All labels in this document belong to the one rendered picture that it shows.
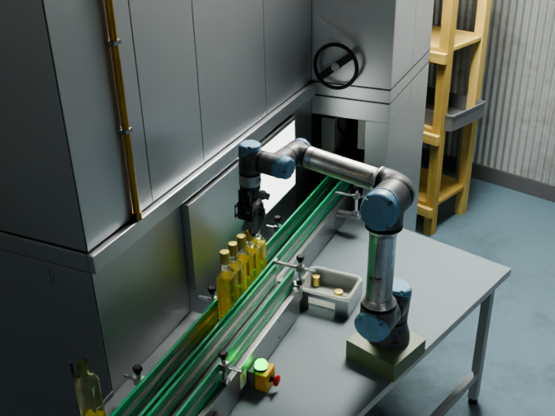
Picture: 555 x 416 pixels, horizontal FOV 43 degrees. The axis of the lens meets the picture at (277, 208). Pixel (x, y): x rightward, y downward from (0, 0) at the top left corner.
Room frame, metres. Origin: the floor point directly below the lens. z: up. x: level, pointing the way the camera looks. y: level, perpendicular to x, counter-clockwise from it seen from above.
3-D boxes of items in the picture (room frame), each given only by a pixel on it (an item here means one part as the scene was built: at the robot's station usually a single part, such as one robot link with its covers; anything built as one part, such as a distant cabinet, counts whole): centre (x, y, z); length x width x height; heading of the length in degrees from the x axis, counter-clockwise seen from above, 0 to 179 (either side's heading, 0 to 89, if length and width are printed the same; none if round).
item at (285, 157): (2.09, -0.01, 1.45); 0.11 x 0.11 x 0.08; 58
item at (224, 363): (1.67, 0.16, 0.94); 0.07 x 0.04 x 0.13; 64
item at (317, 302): (2.30, -0.17, 0.79); 0.27 x 0.17 x 0.08; 64
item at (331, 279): (2.29, -0.20, 0.80); 0.22 x 0.17 x 0.09; 64
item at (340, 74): (3.03, -0.28, 1.49); 0.21 x 0.05 x 0.21; 64
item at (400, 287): (1.96, -0.39, 0.99); 0.13 x 0.12 x 0.14; 148
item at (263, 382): (1.81, 0.07, 0.79); 0.07 x 0.07 x 0.07; 64
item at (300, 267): (2.23, -0.06, 0.95); 0.17 x 0.03 x 0.12; 64
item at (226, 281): (2.02, 0.18, 0.99); 0.06 x 0.06 x 0.21; 65
